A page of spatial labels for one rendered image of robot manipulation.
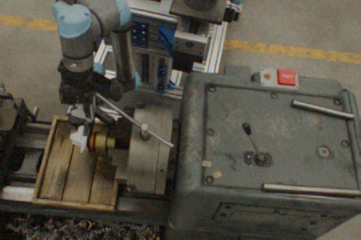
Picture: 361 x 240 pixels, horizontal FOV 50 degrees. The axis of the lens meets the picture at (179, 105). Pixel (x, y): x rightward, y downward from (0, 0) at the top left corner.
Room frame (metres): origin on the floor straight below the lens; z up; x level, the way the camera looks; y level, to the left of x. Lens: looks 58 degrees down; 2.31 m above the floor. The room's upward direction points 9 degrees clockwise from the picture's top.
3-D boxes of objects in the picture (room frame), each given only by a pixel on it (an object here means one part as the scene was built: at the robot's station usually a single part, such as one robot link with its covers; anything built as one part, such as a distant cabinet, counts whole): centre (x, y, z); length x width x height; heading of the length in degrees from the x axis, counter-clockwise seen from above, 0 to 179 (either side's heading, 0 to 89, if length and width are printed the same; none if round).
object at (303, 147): (0.62, -0.31, 1.06); 0.59 x 0.48 x 0.39; 94
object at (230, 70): (0.81, -0.18, 1.24); 0.09 x 0.08 x 0.03; 94
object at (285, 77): (0.83, -0.35, 1.26); 0.06 x 0.06 x 0.02; 4
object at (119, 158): (0.48, 0.15, 1.09); 0.12 x 0.11 x 0.05; 4
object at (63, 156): (0.56, 0.33, 0.89); 0.36 x 0.30 x 0.04; 4
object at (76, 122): (0.66, 0.33, 1.07); 0.12 x 0.09 x 0.08; 4
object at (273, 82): (0.82, -0.32, 1.23); 0.13 x 0.08 x 0.05; 94
